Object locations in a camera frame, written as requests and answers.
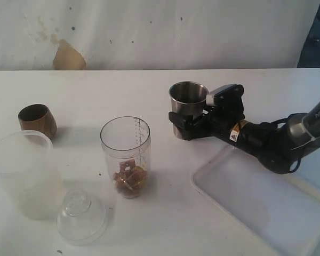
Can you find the white rectangular plastic tray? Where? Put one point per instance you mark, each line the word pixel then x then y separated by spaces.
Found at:
pixel 283 211

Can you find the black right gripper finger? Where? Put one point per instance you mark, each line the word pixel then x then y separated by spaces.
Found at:
pixel 181 125

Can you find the translucent plastic tall container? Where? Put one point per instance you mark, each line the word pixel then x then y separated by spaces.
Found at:
pixel 29 175

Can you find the clear dome shaker lid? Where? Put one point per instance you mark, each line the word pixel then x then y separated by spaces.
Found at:
pixel 82 217

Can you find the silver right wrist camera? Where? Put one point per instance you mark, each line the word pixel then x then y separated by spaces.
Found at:
pixel 213 96

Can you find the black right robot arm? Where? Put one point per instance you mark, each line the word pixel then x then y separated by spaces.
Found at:
pixel 279 145

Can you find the clear plastic shaker cup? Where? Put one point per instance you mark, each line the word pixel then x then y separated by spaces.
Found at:
pixel 124 138

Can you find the brown wooden round cup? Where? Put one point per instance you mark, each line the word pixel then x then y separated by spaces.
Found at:
pixel 38 117

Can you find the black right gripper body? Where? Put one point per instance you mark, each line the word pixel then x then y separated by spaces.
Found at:
pixel 221 118

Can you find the stainless steel tumbler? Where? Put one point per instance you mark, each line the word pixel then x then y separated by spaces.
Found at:
pixel 188 100

